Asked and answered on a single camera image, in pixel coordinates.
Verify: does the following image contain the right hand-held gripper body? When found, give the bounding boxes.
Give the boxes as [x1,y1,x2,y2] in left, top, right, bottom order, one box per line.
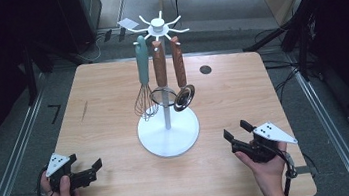
[232,118,301,168]

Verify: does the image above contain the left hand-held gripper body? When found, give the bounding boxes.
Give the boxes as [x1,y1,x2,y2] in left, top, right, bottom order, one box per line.
[42,148,89,196]

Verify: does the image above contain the white utensil rack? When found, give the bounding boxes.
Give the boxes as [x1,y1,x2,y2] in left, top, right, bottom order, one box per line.
[123,7,205,162]

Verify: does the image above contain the wooden handled steel ladle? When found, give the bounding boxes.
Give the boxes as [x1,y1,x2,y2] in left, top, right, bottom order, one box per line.
[164,34,199,113]

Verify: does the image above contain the wooden handled mesh strainer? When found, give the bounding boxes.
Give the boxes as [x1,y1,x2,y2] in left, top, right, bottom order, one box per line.
[141,38,179,110]

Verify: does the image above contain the teal handled whisk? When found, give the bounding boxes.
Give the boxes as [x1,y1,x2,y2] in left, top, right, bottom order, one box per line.
[125,33,162,124]

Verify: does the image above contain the person's right hand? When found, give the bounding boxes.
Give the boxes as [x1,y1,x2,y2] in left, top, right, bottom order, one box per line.
[233,139,295,196]

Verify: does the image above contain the black round table grommet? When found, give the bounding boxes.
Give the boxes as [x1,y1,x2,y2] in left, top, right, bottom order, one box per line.
[198,63,213,77]

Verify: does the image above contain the black metal stand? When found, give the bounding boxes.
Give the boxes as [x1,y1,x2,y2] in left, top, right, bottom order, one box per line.
[236,0,349,91]
[18,41,43,108]

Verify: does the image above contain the black floor plug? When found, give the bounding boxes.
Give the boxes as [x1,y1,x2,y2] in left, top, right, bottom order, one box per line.
[116,26,128,43]
[102,28,114,43]

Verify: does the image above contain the white paper sheet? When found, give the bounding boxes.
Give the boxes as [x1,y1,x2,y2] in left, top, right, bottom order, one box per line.
[115,16,141,31]

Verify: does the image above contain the black cabinet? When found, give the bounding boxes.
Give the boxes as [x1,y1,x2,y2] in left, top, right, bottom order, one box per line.
[49,0,108,58]

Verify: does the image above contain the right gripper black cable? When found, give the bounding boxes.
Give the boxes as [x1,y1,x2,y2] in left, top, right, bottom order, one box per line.
[255,137,302,196]

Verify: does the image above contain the black floor cables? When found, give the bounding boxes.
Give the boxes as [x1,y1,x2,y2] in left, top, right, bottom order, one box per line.
[254,23,323,106]

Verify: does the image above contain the white floor cable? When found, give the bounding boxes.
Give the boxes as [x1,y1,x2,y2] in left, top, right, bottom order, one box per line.
[82,36,104,64]

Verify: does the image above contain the black hanging cable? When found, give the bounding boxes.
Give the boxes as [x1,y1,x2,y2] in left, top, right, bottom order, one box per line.
[170,0,186,28]

